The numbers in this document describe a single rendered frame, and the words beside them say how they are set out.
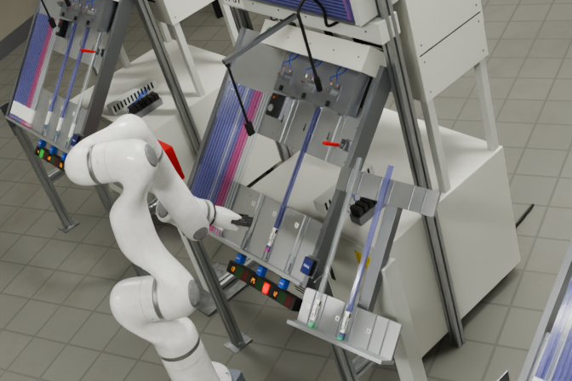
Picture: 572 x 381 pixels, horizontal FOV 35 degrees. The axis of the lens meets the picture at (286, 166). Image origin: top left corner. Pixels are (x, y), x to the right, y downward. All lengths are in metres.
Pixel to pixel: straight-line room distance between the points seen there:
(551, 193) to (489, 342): 0.88
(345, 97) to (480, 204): 0.81
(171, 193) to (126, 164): 0.34
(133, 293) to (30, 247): 2.51
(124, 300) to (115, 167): 0.37
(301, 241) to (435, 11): 0.82
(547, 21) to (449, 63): 2.45
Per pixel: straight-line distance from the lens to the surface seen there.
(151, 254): 2.26
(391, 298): 2.64
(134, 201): 2.19
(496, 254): 3.48
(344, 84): 2.72
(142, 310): 2.33
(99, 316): 4.15
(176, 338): 2.41
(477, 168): 3.20
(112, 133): 2.27
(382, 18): 2.60
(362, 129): 2.69
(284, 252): 2.83
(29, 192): 5.26
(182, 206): 2.47
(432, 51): 2.85
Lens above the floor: 2.53
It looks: 34 degrees down
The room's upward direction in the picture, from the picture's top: 18 degrees counter-clockwise
